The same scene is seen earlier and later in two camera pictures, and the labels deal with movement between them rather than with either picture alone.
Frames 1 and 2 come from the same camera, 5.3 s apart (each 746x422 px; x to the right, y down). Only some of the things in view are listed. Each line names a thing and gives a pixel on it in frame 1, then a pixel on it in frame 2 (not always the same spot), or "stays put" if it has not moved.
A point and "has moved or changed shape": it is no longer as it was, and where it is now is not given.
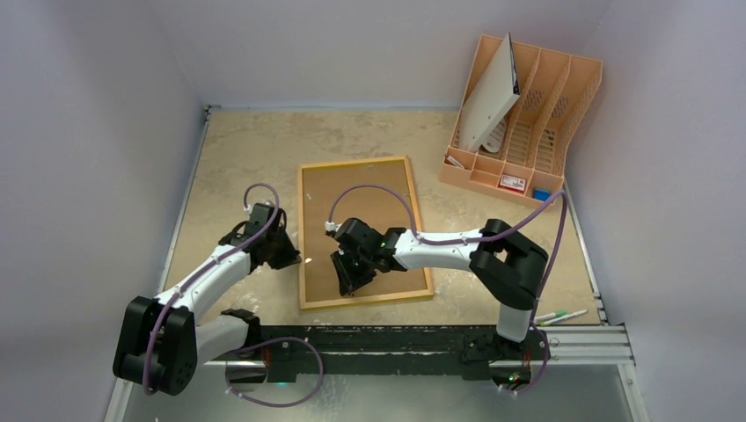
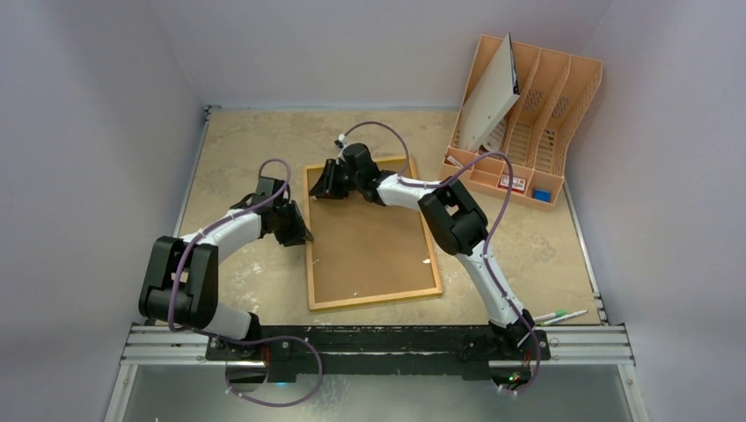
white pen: x=562 y=317 stays put
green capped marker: x=557 y=314 stays put
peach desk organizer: x=522 y=159 stays put
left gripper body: x=282 y=251 to x=288 y=228
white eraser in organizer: x=455 y=162 stays put
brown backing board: x=377 y=207 has moved or changed shape
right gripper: x=351 y=265 to x=332 y=179
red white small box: x=512 y=184 stays put
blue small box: x=541 y=194 stays put
